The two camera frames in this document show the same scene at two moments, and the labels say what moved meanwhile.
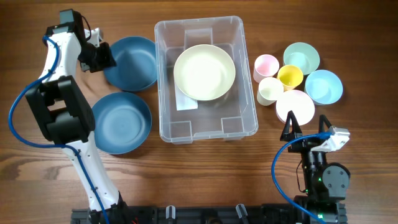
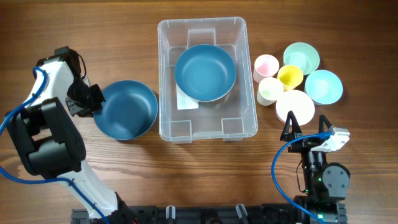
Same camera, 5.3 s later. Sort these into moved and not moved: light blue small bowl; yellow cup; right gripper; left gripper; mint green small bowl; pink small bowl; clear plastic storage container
Moved: left gripper
Not moved: clear plastic storage container; light blue small bowl; right gripper; mint green small bowl; pink small bowl; yellow cup
